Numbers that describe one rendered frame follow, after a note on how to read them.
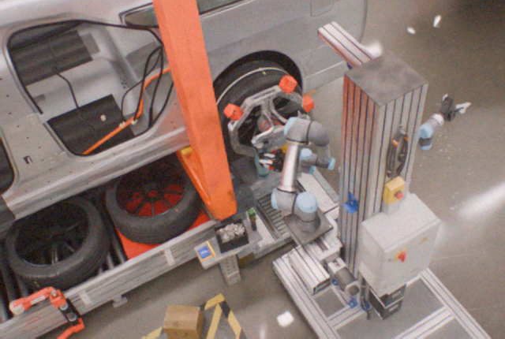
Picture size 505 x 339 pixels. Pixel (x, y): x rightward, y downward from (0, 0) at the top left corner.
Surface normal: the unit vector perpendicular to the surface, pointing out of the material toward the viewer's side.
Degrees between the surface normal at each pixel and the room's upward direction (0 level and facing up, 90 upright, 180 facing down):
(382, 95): 0
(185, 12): 90
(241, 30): 90
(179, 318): 0
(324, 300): 0
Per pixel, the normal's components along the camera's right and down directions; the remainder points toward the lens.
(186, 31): 0.47, 0.64
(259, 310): -0.09, -0.65
